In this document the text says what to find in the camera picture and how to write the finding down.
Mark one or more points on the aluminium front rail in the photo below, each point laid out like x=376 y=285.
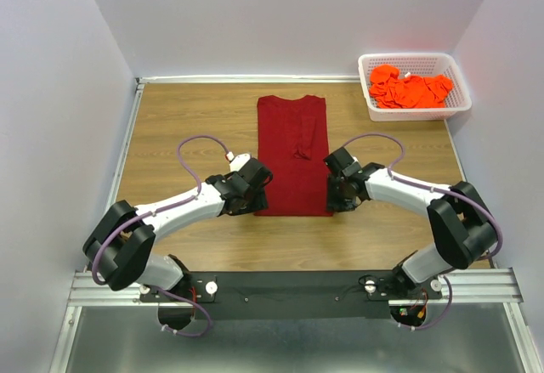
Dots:
x=472 y=286

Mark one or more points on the aluminium right side rail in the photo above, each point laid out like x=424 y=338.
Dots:
x=481 y=237

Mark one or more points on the aluminium back rail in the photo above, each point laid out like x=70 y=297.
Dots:
x=245 y=79

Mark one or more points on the white plastic laundry basket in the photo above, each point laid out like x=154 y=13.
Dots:
x=420 y=64

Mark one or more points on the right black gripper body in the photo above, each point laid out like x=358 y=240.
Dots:
x=340 y=202

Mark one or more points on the aluminium rail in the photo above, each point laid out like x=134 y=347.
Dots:
x=472 y=286
x=481 y=237
x=120 y=151
x=245 y=79

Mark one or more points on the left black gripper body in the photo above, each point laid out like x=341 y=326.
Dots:
x=249 y=205

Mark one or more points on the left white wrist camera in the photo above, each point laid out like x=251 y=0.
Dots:
x=237 y=162

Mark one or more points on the aluminium left side rail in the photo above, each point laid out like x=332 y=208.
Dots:
x=120 y=151

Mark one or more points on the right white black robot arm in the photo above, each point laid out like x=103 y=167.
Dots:
x=429 y=201

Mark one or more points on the dark red t-shirt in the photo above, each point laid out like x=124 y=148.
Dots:
x=292 y=144

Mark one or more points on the orange t-shirt in basket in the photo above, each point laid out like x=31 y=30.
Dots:
x=391 y=91

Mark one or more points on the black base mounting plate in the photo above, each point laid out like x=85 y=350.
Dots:
x=371 y=294

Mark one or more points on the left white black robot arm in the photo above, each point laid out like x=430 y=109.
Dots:
x=120 y=246

